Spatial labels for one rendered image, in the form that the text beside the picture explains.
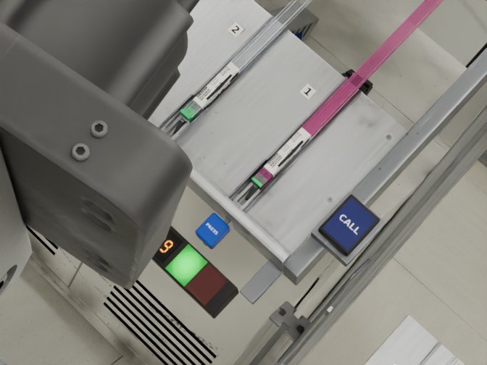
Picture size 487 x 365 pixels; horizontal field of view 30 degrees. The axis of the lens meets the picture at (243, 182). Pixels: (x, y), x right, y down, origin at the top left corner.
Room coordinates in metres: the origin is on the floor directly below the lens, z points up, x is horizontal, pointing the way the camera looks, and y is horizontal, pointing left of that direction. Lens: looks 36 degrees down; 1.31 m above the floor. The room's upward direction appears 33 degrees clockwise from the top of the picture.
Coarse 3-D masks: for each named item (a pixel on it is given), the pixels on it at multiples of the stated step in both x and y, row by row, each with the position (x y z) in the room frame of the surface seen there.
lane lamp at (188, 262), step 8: (184, 248) 0.73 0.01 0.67; (192, 248) 0.74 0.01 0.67; (176, 256) 0.73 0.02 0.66; (184, 256) 0.73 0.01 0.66; (192, 256) 0.73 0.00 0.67; (200, 256) 0.73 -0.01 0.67; (168, 264) 0.72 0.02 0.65; (176, 264) 0.72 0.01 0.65; (184, 264) 0.72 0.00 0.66; (192, 264) 0.73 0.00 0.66; (200, 264) 0.73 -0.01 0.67; (176, 272) 0.71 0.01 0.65; (184, 272) 0.72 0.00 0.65; (192, 272) 0.72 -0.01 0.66; (184, 280) 0.71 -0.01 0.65
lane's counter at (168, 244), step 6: (168, 234) 0.74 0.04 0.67; (174, 234) 0.74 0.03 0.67; (168, 240) 0.74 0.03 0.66; (174, 240) 0.74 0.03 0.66; (180, 240) 0.74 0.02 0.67; (162, 246) 0.73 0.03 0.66; (168, 246) 0.73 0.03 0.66; (174, 246) 0.73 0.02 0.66; (156, 252) 0.72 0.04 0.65; (162, 252) 0.73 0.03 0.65; (168, 252) 0.73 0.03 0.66; (162, 258) 0.72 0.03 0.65
